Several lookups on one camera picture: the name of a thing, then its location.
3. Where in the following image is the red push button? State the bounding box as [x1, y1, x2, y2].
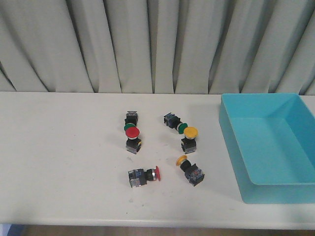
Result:
[128, 166, 161, 188]
[125, 127, 142, 154]

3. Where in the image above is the yellow push button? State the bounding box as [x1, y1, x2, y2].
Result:
[181, 126, 198, 154]
[176, 155, 205, 186]

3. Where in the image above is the light blue plastic box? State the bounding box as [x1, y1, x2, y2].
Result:
[219, 93, 315, 204]

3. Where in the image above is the right green push button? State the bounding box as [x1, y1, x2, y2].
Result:
[163, 113, 188, 134]

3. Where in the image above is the green push button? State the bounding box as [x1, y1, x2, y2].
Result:
[124, 111, 138, 131]
[163, 113, 188, 134]

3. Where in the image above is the left green push button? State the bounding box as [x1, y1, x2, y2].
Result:
[124, 111, 138, 131]

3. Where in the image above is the lying red push button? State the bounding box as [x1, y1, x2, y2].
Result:
[128, 166, 161, 188]

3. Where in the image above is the lying yellow push button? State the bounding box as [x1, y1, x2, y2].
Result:
[176, 155, 205, 186]

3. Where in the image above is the grey pleated curtain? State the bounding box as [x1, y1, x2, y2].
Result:
[0, 0, 315, 95]

